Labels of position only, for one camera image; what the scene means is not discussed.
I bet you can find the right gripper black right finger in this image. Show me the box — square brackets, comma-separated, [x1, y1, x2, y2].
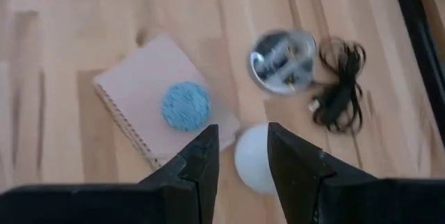
[267, 122, 445, 224]

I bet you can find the white flood lightbulb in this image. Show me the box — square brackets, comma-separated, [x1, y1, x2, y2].
[234, 122, 279, 195]

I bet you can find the black aluminium table frame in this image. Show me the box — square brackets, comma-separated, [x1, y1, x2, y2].
[389, 0, 445, 145]

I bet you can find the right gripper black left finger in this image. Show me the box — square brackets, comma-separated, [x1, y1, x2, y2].
[0, 125, 220, 224]

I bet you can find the beige spiral notebook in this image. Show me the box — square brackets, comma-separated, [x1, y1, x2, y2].
[92, 33, 241, 171]

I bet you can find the black lamp power cord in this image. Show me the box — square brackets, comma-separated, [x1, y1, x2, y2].
[307, 38, 368, 134]

